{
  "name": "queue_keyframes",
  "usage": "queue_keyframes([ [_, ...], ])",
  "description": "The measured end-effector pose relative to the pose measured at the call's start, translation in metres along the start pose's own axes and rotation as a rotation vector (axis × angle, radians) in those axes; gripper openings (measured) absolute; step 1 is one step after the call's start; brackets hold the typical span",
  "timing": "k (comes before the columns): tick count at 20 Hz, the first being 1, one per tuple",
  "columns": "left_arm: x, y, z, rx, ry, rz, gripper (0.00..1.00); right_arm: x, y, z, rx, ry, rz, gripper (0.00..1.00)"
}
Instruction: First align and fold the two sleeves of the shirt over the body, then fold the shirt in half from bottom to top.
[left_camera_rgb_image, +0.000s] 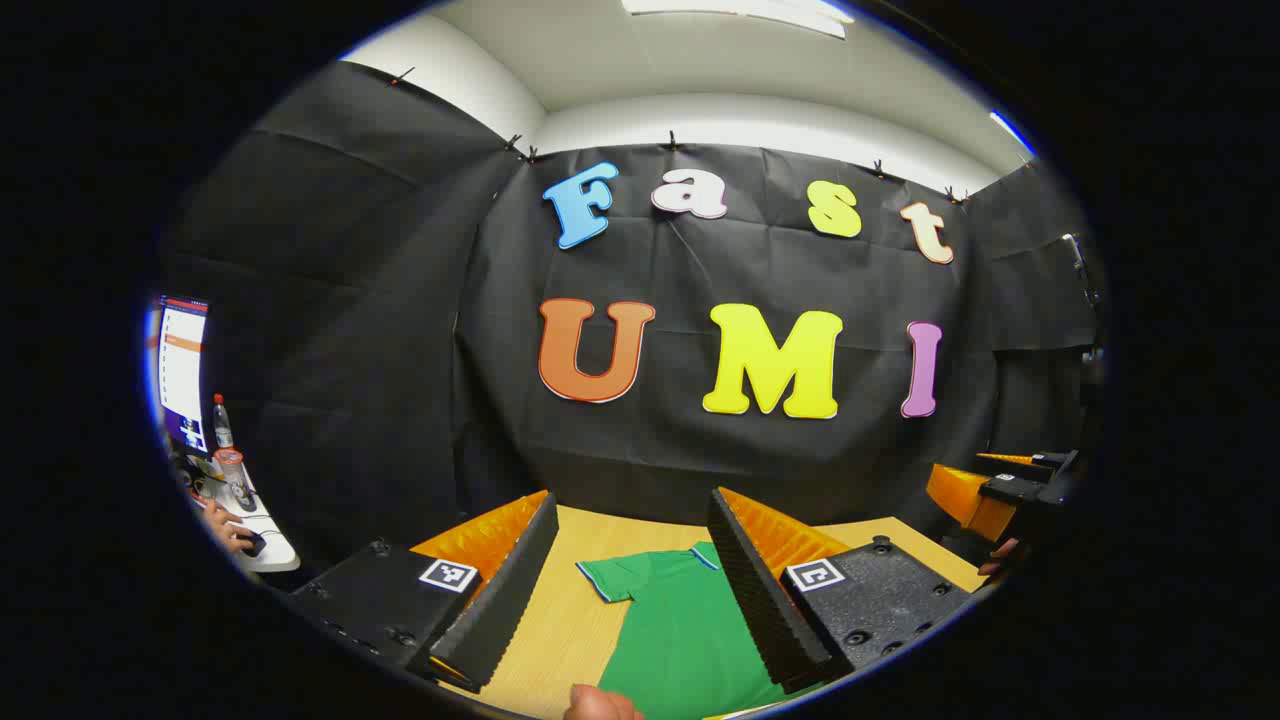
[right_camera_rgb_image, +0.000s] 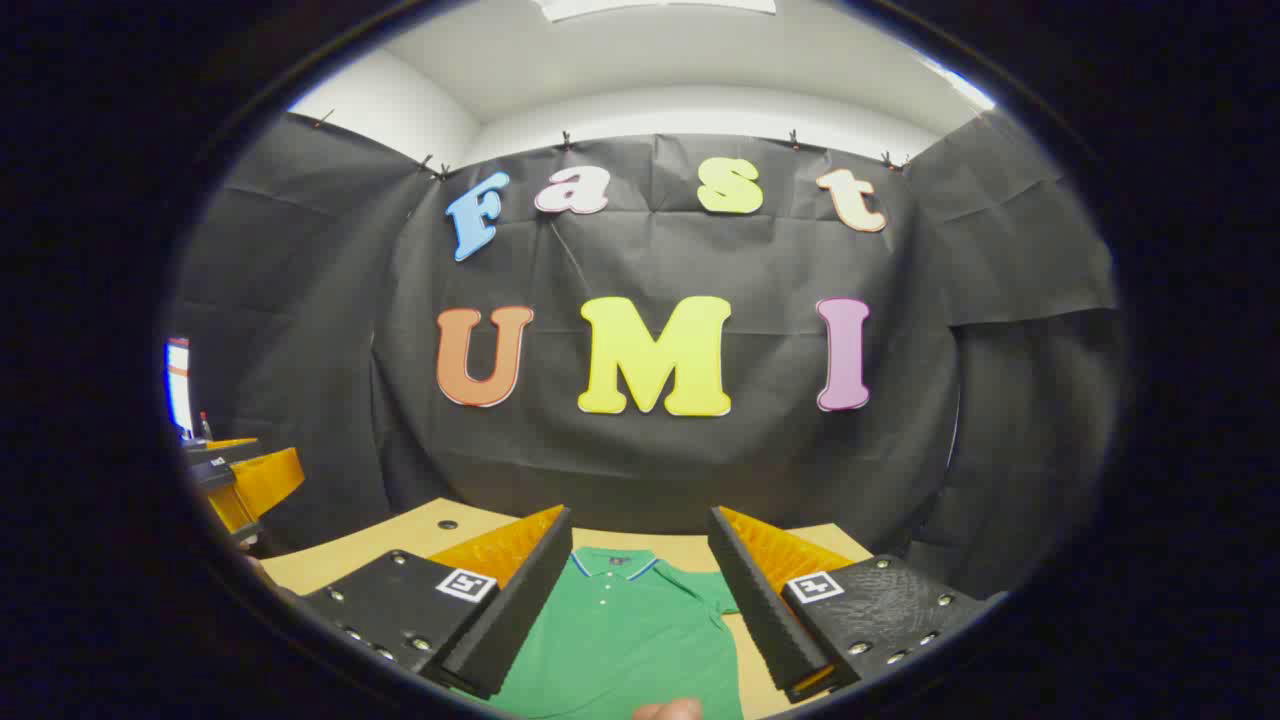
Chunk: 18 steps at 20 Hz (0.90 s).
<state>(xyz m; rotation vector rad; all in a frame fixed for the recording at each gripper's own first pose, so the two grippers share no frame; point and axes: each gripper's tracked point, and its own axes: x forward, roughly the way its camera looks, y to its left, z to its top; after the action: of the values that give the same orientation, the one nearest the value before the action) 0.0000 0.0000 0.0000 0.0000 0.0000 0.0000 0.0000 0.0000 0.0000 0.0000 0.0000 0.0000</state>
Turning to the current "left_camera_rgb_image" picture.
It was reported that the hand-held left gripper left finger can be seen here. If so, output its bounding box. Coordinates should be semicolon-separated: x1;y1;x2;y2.
288;490;560;694

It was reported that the green T-shirt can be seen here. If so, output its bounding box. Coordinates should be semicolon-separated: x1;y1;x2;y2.
575;541;801;720

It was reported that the black backdrop cloth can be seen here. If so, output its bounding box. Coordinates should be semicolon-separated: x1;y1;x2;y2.
160;60;1106;576

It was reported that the computer monitor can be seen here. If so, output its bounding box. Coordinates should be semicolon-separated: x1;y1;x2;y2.
158;295;209;456

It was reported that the ceiling light panel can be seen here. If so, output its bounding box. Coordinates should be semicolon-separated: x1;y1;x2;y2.
620;0;856;41

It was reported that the white side desk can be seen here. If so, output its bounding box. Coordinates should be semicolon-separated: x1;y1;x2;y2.
190;455;301;573

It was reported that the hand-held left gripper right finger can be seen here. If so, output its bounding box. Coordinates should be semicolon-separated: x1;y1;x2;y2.
706;487;976;694

